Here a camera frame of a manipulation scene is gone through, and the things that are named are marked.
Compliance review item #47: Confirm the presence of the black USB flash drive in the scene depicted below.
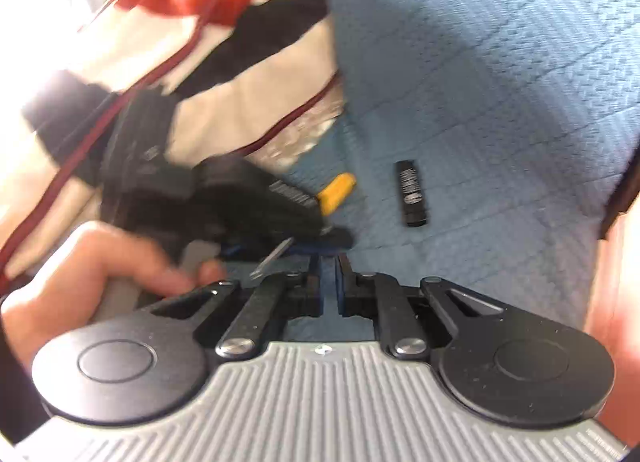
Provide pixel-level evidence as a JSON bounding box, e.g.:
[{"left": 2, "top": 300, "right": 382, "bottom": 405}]
[{"left": 395, "top": 160, "right": 428, "bottom": 227}]

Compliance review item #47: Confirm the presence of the yellow handle screwdriver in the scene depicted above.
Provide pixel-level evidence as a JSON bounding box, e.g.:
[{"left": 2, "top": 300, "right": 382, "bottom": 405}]
[{"left": 250, "top": 172, "right": 357, "bottom": 280}]

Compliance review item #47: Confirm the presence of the person's left hand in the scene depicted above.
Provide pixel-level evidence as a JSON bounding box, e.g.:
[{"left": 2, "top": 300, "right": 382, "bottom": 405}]
[{"left": 1, "top": 222, "right": 226, "bottom": 370}]

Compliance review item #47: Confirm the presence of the beige floral lace cloth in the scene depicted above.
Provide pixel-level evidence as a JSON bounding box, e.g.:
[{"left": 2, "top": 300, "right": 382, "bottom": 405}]
[{"left": 248, "top": 82, "right": 345, "bottom": 172}]

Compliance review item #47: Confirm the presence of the red white black blanket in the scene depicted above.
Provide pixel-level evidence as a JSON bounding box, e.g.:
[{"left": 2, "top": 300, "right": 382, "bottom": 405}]
[{"left": 1, "top": 0, "right": 342, "bottom": 282}]

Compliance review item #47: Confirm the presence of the blue textured sofa cover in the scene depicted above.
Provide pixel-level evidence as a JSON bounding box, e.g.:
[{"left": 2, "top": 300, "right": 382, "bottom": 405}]
[{"left": 290, "top": 0, "right": 639, "bottom": 327}]

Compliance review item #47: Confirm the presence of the pink open shoebox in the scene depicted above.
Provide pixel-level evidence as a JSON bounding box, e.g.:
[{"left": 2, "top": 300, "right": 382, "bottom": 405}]
[{"left": 585, "top": 211, "right": 639, "bottom": 446}]

